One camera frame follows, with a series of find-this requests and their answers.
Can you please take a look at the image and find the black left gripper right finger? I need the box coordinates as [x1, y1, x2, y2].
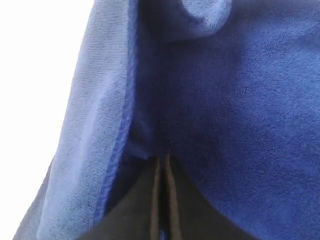
[164, 155, 253, 240]

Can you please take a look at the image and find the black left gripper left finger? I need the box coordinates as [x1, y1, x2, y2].
[79, 157, 161, 240]

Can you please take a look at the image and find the blue microfibre towel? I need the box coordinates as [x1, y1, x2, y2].
[14, 0, 320, 240]

